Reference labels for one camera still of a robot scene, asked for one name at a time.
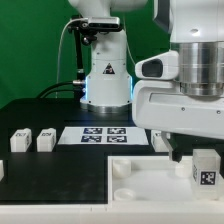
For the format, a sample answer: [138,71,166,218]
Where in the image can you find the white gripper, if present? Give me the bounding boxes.
[132,80,224,163]

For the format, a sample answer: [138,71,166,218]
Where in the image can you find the white square tabletop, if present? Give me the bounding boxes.
[108,156,224,202]

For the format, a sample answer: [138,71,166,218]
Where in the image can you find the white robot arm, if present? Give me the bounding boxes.
[68,0,224,139]

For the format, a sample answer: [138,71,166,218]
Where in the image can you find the white marker sheet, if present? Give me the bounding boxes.
[59,127,148,145]

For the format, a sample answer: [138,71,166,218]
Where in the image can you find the white obstacle piece left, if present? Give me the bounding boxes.
[0,160,4,182]

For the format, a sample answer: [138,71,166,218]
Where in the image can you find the black camera stand pole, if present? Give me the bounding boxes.
[73,14,84,101]

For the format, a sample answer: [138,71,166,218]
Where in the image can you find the black base cables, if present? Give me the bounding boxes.
[35,79,86,100]

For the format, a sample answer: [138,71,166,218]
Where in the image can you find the black camera on stand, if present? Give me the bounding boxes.
[69,17,122,32]

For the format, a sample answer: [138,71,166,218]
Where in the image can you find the grey camera cable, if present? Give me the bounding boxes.
[55,18,83,99]

